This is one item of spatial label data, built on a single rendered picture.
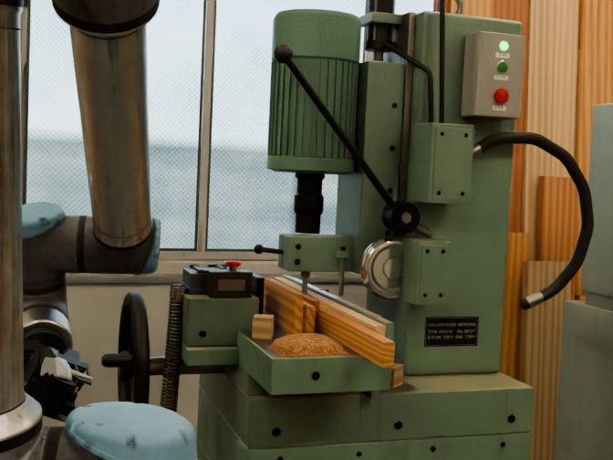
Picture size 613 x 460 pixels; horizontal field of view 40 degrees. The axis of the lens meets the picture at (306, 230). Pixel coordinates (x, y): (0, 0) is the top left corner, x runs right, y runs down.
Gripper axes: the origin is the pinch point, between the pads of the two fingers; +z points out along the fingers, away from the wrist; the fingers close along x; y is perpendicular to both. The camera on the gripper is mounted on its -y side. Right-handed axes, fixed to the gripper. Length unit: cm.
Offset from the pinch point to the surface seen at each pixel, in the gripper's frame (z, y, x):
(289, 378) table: -14.7, 37.9, -13.1
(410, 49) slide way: -58, 46, -69
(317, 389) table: -13.8, 43.1, -13.5
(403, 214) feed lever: -39, 55, -42
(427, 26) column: -56, 46, -74
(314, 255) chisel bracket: -49, 49, -25
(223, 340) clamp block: -37, 36, -5
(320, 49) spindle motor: -57, 30, -59
